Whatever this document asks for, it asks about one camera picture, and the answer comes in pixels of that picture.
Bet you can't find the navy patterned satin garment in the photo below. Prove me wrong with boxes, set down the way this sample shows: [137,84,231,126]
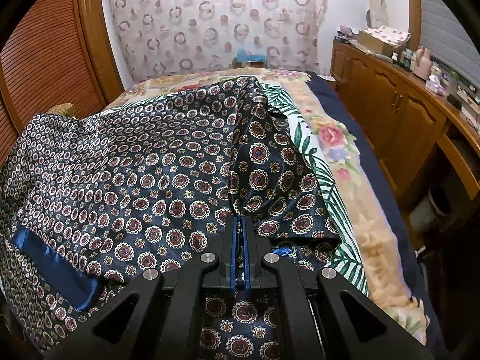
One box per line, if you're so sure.
[1,76,341,353]

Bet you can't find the palm leaf print sheet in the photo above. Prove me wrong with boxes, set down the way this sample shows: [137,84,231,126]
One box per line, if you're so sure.
[100,76,365,289]

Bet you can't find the floral bed blanket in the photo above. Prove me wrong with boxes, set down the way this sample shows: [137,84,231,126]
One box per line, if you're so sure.
[111,67,433,344]

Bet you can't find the navy bed sheet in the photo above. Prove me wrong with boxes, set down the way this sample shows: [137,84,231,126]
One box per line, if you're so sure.
[298,75,448,359]

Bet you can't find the cardboard box with blue cloth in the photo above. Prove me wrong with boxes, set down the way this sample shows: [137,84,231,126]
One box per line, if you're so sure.
[232,49,267,68]

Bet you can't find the wooden sideboard cabinet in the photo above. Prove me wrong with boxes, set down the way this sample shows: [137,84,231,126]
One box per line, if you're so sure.
[331,41,479,201]

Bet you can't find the mustard gold patterned cloth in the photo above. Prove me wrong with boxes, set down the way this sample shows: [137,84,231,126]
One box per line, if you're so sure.
[46,102,76,117]

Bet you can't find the pink circle sheer curtain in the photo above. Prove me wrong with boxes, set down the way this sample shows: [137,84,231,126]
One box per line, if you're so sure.
[109,0,328,81]

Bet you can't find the floral covered box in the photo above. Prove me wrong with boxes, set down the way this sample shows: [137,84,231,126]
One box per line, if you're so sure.
[356,25,411,57]

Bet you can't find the pink jug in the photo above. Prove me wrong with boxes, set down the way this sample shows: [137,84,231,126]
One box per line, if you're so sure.
[413,46,432,81]

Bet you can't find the brown louvered wardrobe door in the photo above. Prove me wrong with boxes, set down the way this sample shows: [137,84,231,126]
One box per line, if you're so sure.
[1,0,124,158]

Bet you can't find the grey window blind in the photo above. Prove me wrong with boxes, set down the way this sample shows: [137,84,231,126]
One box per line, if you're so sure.
[420,0,479,87]

